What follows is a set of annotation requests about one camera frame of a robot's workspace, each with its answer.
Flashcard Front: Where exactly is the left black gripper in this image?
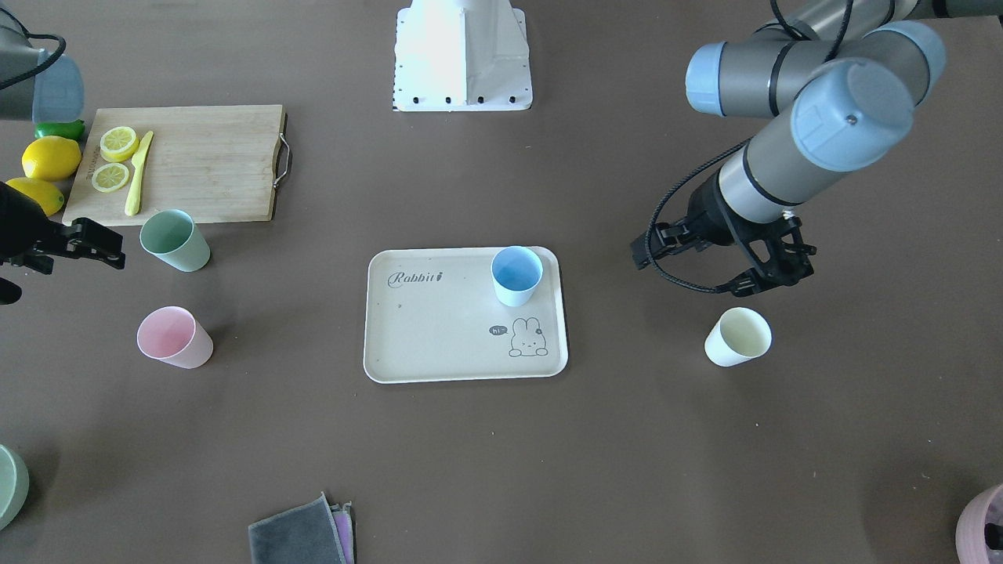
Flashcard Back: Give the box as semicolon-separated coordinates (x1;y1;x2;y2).
631;178;817;297

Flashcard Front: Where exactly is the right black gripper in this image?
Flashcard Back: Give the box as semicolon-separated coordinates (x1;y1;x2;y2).
1;183;126;274

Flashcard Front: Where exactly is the cream plastic cup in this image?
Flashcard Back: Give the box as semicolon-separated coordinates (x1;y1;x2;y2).
704;307;773;367

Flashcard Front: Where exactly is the green plastic cup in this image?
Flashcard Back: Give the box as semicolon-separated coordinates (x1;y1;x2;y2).
139;208;211;273

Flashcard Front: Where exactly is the pink plastic cup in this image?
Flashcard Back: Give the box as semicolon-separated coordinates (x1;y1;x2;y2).
136;306;214;369

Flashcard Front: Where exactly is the blue plastic cup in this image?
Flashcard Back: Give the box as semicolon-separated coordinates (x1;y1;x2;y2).
491;246;544;307

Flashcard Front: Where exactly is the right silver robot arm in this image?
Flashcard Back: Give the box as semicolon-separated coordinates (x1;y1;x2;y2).
1;5;126;275

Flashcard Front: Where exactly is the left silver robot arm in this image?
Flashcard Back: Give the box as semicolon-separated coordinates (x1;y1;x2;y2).
631;1;1001;297

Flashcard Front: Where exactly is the beige rabbit tray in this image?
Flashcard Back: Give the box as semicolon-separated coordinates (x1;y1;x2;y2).
363;246;567;383

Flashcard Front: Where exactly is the whole yellow lemon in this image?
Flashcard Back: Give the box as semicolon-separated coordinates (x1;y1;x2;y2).
21;136;82;182
6;176;65;217

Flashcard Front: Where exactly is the yellow plastic knife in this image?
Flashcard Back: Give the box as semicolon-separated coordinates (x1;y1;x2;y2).
123;131;154;217

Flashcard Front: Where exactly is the lemon half slice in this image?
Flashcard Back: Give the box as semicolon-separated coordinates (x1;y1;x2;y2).
90;163;130;193
98;126;140;163

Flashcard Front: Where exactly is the green lime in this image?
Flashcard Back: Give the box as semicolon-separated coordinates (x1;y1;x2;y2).
34;119;86;142

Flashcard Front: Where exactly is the wooden cutting board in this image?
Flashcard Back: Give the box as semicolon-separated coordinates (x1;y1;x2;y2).
62;104;291;227

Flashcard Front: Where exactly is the green bowl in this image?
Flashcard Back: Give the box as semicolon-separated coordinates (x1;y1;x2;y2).
0;445;30;530

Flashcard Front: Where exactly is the grey folded cloth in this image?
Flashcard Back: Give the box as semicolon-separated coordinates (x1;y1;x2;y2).
248;495;356;563

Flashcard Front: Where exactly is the pink bowl with ice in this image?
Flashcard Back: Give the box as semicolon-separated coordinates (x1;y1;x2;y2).
955;484;1002;563

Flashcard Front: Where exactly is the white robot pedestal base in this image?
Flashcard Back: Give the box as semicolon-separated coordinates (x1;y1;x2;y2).
392;1;534;112

